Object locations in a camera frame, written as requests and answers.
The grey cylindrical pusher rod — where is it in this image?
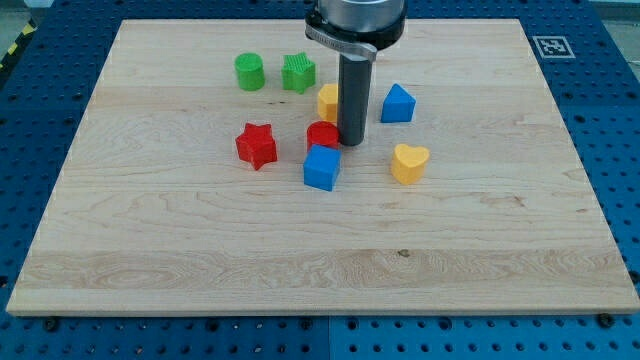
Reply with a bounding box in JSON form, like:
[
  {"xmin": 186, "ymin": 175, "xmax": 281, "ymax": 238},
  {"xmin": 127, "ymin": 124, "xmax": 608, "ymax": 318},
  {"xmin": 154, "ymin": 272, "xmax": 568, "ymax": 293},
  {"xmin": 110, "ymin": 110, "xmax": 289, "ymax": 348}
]
[{"xmin": 337, "ymin": 54, "xmax": 372, "ymax": 146}]

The yellow heart block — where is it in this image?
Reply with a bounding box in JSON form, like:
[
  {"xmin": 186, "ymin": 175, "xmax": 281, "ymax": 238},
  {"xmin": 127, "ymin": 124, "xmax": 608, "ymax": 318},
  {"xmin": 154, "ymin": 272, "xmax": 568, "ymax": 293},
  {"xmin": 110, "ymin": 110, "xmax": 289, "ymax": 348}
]
[{"xmin": 390, "ymin": 143, "xmax": 430, "ymax": 185}]

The yellow hexagon block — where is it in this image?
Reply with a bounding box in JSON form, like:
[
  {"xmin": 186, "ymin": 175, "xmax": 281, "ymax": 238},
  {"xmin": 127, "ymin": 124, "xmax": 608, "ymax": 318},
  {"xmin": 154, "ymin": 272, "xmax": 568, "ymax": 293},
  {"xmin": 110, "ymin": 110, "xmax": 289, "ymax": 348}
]
[{"xmin": 317, "ymin": 83, "xmax": 339, "ymax": 123}]

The blue triangle block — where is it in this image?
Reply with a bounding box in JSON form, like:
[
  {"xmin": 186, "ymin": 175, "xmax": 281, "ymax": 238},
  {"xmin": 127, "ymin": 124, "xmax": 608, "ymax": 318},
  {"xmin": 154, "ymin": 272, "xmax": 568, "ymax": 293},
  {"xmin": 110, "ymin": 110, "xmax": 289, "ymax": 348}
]
[{"xmin": 381, "ymin": 84, "xmax": 416, "ymax": 123}]

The green star block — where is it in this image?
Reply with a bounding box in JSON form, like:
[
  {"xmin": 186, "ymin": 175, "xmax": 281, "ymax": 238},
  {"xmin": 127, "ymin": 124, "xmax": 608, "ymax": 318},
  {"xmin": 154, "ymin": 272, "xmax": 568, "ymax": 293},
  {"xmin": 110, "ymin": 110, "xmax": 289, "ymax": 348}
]
[{"xmin": 281, "ymin": 52, "xmax": 316, "ymax": 94}]

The red cylinder block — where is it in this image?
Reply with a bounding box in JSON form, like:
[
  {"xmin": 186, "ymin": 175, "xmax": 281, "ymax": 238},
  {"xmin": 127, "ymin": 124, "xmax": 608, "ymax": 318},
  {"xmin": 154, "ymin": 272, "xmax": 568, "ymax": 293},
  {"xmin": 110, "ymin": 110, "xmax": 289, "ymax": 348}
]
[{"xmin": 306, "ymin": 121, "xmax": 339, "ymax": 150}]

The blue cube block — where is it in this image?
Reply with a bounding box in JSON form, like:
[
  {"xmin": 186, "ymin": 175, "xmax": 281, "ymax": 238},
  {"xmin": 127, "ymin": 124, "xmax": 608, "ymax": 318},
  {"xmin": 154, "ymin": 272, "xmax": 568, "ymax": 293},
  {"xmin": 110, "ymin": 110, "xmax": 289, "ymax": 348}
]
[{"xmin": 303, "ymin": 144, "xmax": 341, "ymax": 191}]

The green cylinder block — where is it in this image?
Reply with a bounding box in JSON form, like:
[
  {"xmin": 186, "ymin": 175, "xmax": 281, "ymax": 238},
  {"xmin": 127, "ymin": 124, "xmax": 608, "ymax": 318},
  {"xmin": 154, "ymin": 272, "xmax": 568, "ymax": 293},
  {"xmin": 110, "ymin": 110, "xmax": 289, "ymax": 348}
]
[{"xmin": 234, "ymin": 52, "xmax": 265, "ymax": 91}]

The red star block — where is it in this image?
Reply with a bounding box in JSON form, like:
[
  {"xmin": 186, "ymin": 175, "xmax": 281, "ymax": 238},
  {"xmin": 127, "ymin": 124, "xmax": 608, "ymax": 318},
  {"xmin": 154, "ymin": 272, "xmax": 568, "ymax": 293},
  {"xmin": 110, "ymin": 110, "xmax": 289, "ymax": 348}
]
[{"xmin": 235, "ymin": 123, "xmax": 278, "ymax": 170}]

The wooden board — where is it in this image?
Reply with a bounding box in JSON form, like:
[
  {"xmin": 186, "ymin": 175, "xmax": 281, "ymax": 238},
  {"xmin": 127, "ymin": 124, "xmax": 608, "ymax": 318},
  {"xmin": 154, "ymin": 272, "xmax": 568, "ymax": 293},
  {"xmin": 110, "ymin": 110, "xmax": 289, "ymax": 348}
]
[{"xmin": 7, "ymin": 19, "xmax": 639, "ymax": 316}]

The white fiducial marker tag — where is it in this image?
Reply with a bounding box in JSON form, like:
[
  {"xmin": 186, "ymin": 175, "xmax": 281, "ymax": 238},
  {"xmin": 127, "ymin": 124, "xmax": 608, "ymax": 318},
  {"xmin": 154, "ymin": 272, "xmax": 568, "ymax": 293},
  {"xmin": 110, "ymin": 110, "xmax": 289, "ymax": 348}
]
[{"xmin": 533, "ymin": 35, "xmax": 575, "ymax": 59}]

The yellow black hazard tape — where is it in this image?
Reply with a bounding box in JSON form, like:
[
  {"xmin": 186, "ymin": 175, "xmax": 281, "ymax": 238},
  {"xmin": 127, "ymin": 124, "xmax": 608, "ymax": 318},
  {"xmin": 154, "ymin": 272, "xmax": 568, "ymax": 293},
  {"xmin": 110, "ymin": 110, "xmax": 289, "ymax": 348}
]
[{"xmin": 1, "ymin": 19, "xmax": 38, "ymax": 73}]

